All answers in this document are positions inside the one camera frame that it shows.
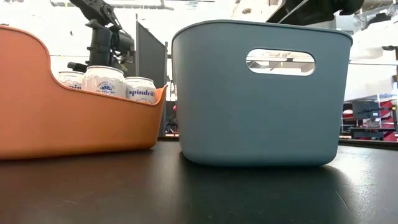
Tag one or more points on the grey background monitor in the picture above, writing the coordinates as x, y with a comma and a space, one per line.
365, 110

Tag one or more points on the white sparkling water can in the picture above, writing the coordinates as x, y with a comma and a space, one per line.
140, 90
71, 79
104, 81

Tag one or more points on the blue-grey plastic bin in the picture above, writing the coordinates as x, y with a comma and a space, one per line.
233, 124

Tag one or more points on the dark divider panel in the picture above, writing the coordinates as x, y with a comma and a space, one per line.
152, 56

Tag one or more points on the black background bench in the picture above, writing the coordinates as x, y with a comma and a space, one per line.
367, 133

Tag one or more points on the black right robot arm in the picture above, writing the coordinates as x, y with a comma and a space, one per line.
311, 11

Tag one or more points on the orange plastic bin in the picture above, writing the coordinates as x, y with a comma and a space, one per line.
77, 124

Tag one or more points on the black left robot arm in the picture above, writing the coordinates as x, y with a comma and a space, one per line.
99, 43

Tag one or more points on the red white background shelf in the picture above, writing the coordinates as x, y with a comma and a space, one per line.
387, 107

